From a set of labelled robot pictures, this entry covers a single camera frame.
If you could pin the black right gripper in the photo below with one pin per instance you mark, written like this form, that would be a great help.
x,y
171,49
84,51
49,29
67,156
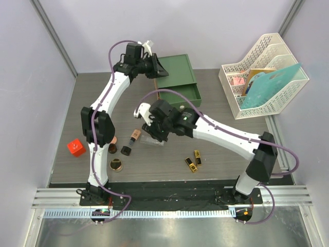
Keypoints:
x,y
151,129

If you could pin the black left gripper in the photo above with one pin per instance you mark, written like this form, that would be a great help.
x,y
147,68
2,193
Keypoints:
x,y
156,68

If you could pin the peach foundation bottle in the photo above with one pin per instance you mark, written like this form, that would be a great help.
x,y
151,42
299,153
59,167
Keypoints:
x,y
135,135

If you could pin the green top drawer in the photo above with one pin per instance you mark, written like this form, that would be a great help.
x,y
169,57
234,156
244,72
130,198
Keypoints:
x,y
189,91

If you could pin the black square bottle cap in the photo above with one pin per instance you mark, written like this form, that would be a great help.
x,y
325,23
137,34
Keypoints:
x,y
126,150

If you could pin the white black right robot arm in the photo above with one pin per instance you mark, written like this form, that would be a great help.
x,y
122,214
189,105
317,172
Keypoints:
x,y
259,150

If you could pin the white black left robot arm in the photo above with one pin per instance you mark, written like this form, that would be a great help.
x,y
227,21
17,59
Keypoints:
x,y
97,125

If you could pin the green drawer cabinet shell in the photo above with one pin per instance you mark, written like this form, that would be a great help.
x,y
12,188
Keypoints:
x,y
179,69

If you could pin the pink round compact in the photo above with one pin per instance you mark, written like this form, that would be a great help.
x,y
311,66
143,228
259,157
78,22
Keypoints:
x,y
114,140

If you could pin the amber small jar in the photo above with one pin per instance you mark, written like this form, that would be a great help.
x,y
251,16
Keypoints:
x,y
112,149

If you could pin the gold round compact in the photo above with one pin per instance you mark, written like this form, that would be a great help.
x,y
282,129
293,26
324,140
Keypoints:
x,y
116,165

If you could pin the gold black lipstick right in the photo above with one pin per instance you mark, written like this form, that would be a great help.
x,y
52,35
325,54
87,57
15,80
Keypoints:
x,y
198,158

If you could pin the gold black lipstick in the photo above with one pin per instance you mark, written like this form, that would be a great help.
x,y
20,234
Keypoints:
x,y
191,165
198,158

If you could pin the gold black lipstick left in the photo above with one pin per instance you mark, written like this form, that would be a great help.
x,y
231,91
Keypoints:
x,y
191,165

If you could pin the red cube block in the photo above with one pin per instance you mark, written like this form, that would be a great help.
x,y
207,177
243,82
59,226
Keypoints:
x,y
76,148

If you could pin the pink sticky note pad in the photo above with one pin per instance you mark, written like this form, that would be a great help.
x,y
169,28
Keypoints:
x,y
237,81

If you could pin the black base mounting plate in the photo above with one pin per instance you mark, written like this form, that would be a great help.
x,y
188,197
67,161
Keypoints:
x,y
174,198

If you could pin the brown illustrated book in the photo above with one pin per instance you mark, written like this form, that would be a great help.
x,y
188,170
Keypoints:
x,y
254,74

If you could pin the teal plastic folder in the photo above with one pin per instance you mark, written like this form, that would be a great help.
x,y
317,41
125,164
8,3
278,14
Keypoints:
x,y
266,86

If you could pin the cream perforated file organizer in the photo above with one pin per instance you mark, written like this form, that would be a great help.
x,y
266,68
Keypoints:
x,y
269,51

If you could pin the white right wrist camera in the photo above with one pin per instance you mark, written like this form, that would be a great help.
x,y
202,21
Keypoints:
x,y
143,111

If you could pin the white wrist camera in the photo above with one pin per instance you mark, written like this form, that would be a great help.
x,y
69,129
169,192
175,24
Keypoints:
x,y
143,111
147,46

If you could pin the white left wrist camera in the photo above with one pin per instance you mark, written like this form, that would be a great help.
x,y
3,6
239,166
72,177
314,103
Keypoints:
x,y
147,46

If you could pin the aluminium front rail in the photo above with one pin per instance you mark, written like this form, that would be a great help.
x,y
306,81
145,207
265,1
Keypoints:
x,y
64,203

